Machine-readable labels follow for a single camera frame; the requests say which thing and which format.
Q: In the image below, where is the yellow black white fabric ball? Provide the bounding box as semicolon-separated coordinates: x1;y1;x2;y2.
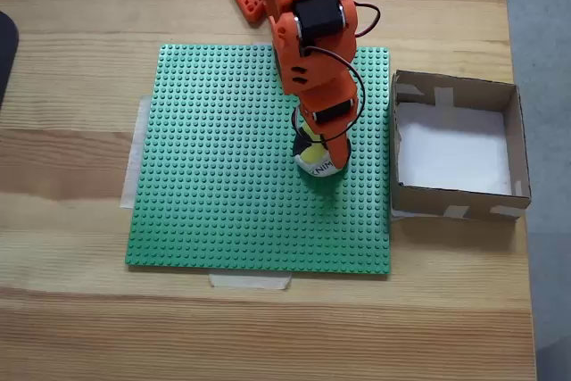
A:
292;120;343;179

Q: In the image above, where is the brown cardboard box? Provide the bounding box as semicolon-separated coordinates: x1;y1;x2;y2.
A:
390;69;533;223

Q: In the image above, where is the white paper sheet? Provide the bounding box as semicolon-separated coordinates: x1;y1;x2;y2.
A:
394;102;513;197

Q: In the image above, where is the green studded baseplate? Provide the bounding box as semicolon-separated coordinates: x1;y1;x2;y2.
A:
124;44;393;282

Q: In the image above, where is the translucent masking tape strip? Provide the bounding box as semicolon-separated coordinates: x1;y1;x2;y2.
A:
208;272;294;291
120;94;155;211

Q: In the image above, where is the black rounded flat object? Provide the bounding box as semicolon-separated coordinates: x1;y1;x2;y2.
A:
0;10;21;111

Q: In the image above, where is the red black servo wire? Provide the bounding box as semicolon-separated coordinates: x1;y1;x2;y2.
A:
302;44;366;145
354;2;382;39

